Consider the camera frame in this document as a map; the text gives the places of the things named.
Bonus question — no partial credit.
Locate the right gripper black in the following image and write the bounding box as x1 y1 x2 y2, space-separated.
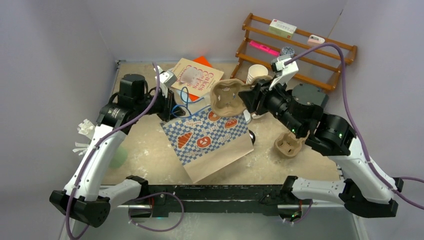
239 75 306 137

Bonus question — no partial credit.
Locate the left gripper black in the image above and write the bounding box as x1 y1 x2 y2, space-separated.
135 86 186 122

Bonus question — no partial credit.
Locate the two-cup pulp cup carrier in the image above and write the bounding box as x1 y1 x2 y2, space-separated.
209 75 273 117

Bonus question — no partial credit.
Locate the checkered paper bakery bag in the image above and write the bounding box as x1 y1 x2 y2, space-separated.
161 96 254 183

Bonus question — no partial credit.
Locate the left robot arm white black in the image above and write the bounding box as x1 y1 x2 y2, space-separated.
49 71 177 228

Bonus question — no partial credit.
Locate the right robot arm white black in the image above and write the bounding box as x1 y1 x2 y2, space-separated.
238 79 404 218

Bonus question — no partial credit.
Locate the white cup lid lower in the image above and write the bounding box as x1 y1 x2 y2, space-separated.
243 110 257 124

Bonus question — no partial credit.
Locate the stack of white paper cups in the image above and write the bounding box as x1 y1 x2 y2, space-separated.
246 64 269 84

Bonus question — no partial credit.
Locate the stack of black lids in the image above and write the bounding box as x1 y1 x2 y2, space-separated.
248 129 256 145

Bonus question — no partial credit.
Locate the cakes recipe book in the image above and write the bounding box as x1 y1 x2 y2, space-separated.
171 58 224 101

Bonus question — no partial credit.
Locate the pink highlighter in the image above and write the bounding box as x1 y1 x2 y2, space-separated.
249 40 280 57

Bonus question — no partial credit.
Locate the blue white jar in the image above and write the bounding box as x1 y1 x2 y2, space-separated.
279 46 295 58

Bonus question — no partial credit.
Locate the wooden shelf rack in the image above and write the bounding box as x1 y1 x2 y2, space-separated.
229 12 358 94

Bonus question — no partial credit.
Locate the green cup holder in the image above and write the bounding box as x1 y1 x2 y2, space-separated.
109 146 128 169

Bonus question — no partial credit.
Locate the white green box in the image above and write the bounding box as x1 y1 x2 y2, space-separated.
267 19 297 39

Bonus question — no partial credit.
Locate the pink white tape dispenser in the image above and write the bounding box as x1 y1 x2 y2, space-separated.
307 34 326 47

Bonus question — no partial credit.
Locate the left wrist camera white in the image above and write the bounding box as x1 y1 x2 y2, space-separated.
157 66 178 92

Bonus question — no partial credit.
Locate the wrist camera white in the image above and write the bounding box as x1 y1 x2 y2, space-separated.
157 66 178 92
269 54 299 90

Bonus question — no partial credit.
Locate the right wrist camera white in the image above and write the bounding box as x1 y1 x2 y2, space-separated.
269 54 299 90

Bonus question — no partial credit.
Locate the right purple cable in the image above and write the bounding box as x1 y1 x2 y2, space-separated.
281 42 424 226

